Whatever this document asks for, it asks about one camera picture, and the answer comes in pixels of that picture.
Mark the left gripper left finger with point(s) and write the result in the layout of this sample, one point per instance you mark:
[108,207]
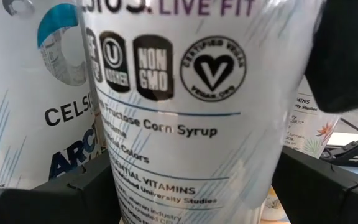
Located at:
[57,205]

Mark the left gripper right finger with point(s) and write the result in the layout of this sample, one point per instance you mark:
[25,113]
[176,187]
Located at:
[328,202]

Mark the white Celsius can yellow band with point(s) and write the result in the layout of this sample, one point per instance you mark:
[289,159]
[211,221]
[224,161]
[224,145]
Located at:
[272,205]
[309,133]

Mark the white Celsius can blue band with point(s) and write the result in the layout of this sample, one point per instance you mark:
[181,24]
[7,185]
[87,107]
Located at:
[182,140]
[11,109]

